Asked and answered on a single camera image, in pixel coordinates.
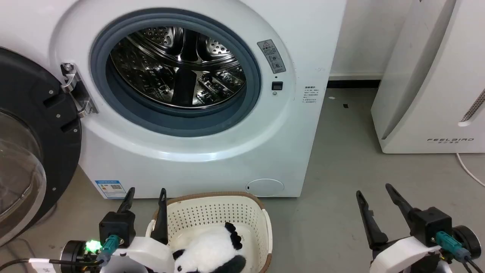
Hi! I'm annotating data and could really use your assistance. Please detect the small printed text sticker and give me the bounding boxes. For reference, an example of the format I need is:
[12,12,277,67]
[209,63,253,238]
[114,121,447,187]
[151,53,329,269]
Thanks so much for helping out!
[302,86,319,104]

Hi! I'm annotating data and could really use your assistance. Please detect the panda plush toy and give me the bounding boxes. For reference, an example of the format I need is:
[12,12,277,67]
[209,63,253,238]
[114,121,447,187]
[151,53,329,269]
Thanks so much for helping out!
[172,222,247,273]

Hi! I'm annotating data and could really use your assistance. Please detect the white air purifier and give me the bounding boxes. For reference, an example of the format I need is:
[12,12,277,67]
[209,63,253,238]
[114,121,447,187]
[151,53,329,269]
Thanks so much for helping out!
[370,0,485,154]

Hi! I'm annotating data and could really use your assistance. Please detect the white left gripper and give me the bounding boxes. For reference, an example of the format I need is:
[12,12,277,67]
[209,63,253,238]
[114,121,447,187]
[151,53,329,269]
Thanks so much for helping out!
[100,187,176,273]

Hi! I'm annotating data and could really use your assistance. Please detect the cream perforated laundry basket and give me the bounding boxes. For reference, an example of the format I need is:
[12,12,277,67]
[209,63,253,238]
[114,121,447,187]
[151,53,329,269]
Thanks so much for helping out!
[146,191,273,273]

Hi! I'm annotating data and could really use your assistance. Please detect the white front-load washing machine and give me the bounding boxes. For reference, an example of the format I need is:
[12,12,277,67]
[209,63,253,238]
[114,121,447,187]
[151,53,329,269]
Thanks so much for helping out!
[0,0,347,199]

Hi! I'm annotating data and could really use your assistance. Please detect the grey warning label sticker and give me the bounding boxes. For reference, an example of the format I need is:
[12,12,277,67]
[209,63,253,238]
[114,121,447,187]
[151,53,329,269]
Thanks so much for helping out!
[257,39,287,75]

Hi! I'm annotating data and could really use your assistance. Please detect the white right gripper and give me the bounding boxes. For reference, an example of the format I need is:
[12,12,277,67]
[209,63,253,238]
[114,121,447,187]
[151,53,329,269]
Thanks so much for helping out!
[355,184,443,273]

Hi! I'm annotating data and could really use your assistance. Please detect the washing machine door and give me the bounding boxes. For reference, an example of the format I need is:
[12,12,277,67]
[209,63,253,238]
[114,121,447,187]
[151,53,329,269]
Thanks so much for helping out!
[0,47,83,247]

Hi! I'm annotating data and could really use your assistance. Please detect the blue energy label sticker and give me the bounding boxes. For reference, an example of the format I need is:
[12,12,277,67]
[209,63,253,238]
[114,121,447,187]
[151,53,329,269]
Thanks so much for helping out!
[94,180,128,199]

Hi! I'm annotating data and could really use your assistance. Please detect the grey rubber door gasket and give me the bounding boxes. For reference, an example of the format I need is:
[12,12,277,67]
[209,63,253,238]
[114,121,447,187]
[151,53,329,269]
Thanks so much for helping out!
[89,8,262,137]

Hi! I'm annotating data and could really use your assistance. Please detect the silver metal door hinge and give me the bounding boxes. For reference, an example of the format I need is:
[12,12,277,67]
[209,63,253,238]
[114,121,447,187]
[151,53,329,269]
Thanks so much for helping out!
[60,63,99,118]

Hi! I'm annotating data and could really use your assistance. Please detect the stainless steel washing machine drum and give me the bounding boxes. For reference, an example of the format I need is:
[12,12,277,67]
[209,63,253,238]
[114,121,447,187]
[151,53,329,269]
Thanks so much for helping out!
[110,26,247,109]

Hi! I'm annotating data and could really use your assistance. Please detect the black cable with teal plug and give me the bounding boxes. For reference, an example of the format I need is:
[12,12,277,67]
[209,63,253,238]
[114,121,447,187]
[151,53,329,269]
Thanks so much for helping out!
[0,234,121,273]
[435,232,485,273]

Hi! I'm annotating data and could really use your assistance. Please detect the thin white floor cable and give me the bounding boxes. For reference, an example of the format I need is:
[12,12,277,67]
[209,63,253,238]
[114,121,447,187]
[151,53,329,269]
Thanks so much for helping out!
[455,153,485,188]

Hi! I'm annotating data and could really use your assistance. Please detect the oval white filter cover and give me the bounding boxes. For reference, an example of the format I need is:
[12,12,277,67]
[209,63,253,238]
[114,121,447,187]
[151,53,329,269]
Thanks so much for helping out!
[246,178,285,197]

